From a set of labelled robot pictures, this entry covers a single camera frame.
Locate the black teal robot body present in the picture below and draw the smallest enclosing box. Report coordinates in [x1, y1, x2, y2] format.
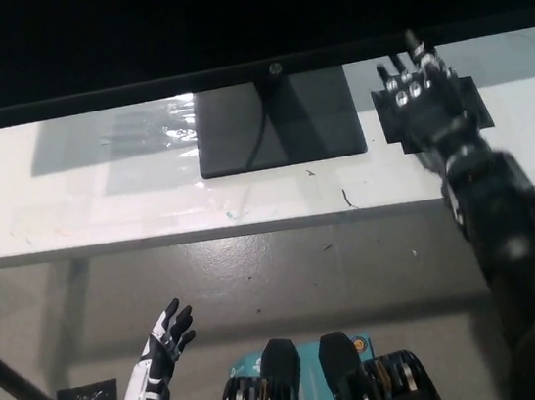
[201, 317, 446, 400]

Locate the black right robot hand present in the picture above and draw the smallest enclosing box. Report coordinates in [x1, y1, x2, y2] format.
[370, 21, 487, 180]

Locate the black HP computer monitor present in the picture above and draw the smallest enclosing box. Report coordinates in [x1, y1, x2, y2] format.
[0, 0, 535, 207]

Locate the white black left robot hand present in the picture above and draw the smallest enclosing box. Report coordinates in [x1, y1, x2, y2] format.
[95, 295, 206, 400]

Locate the clear plastic film sheet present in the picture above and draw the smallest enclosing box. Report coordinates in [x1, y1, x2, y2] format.
[22, 89, 204, 179]

